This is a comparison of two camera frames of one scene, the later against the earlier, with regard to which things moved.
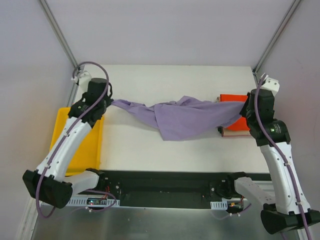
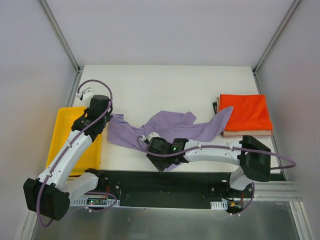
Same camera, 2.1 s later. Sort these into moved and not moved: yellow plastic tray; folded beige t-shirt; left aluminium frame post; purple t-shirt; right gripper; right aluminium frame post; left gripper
Moved: purple t-shirt; left gripper; right gripper
Not moved: right aluminium frame post; yellow plastic tray; left aluminium frame post; folded beige t-shirt
